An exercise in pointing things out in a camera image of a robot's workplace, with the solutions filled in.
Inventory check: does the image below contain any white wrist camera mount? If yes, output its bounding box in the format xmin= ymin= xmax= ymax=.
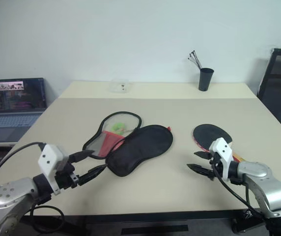
xmin=37 ymin=144 xmax=69 ymax=196
xmin=208 ymin=137 xmax=235 ymax=183

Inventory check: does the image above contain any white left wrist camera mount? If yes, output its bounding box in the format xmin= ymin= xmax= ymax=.
xmin=37 ymin=144 xmax=69 ymax=196

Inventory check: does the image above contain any black rubber table tennis paddle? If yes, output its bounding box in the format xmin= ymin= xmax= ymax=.
xmin=193 ymin=123 xmax=247 ymax=163

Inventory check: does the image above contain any clear plastic container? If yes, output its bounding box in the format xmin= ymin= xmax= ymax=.
xmin=109 ymin=79 xmax=134 ymax=94

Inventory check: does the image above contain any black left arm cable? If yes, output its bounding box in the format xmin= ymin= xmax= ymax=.
xmin=0 ymin=142 xmax=65 ymax=236

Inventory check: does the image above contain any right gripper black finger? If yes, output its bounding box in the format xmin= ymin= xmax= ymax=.
xmin=186 ymin=163 xmax=212 ymax=177
xmin=193 ymin=150 xmax=212 ymax=160

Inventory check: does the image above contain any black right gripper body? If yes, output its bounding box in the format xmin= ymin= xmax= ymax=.
xmin=207 ymin=152 xmax=226 ymax=182

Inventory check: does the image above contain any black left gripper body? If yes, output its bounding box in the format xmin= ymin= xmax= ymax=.
xmin=54 ymin=158 xmax=80 ymax=190

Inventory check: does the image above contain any open grey laptop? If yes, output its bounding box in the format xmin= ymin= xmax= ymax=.
xmin=0 ymin=78 xmax=48 ymax=143

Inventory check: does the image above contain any black rectangular bar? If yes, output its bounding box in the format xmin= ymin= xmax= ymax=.
xmin=120 ymin=224 xmax=189 ymax=236

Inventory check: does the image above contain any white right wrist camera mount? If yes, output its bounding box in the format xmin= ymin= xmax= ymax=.
xmin=208 ymin=137 xmax=235 ymax=183

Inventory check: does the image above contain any black mesh office chair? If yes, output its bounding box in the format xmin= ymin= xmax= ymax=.
xmin=256 ymin=48 xmax=281 ymax=144

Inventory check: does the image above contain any black plastic cup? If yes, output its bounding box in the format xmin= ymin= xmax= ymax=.
xmin=198 ymin=68 xmax=215 ymax=92

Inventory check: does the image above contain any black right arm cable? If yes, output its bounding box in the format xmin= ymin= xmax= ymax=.
xmin=213 ymin=169 xmax=269 ymax=219

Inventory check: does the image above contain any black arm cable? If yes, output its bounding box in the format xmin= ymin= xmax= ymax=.
xmin=213 ymin=169 xmax=269 ymax=219
xmin=0 ymin=142 xmax=65 ymax=236

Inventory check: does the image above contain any black zippered paddle case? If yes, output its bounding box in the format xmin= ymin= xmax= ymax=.
xmin=82 ymin=112 xmax=174 ymax=177

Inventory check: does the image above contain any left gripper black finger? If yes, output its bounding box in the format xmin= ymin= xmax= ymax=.
xmin=77 ymin=163 xmax=107 ymax=187
xmin=68 ymin=149 xmax=95 ymax=164

